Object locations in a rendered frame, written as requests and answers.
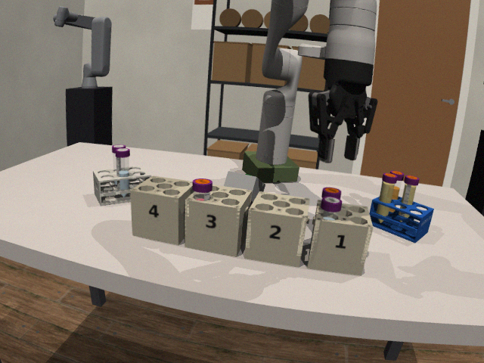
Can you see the conical tube with pink liquid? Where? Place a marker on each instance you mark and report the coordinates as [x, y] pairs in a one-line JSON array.
[[202, 188]]

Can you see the blue tube rack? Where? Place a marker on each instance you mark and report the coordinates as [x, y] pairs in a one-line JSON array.
[[415, 230]]

